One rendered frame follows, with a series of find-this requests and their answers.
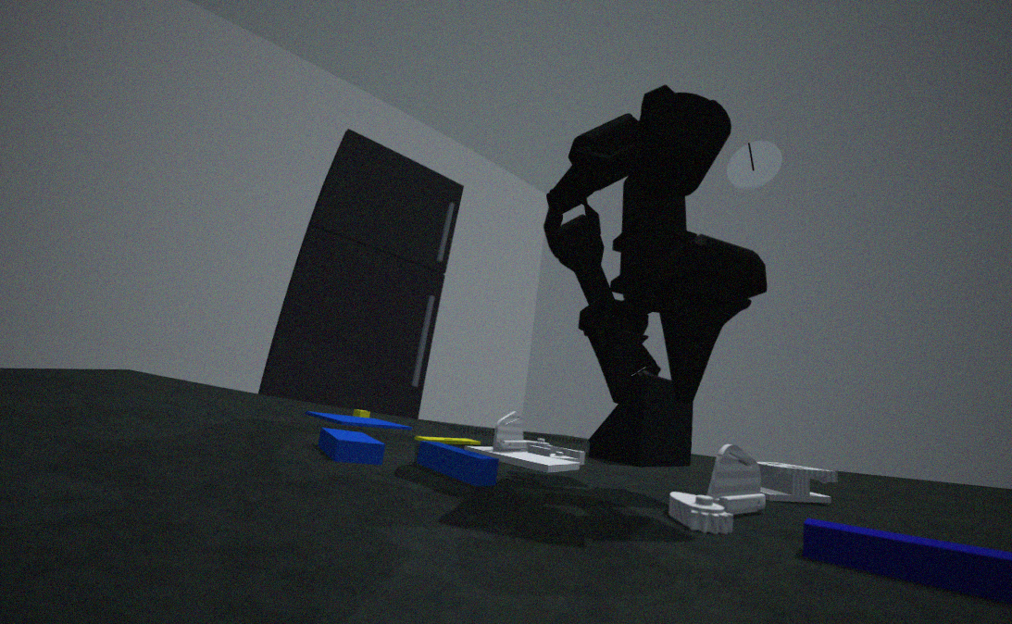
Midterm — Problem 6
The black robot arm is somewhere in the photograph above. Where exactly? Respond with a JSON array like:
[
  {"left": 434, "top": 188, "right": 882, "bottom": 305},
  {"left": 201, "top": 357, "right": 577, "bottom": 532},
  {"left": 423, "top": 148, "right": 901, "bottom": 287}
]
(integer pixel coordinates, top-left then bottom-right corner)
[{"left": 543, "top": 84, "right": 731, "bottom": 304}]

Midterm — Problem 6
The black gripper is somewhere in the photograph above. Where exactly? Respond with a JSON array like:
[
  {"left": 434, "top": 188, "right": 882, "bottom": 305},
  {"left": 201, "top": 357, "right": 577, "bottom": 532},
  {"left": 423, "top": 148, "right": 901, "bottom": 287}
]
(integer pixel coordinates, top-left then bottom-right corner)
[{"left": 578, "top": 210, "right": 768, "bottom": 405}]

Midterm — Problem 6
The white plate with two round holes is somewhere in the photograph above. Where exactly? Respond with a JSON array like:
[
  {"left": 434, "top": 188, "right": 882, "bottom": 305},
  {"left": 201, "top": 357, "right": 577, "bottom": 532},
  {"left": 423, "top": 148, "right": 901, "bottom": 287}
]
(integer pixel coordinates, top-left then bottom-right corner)
[{"left": 757, "top": 462, "right": 838, "bottom": 484}]

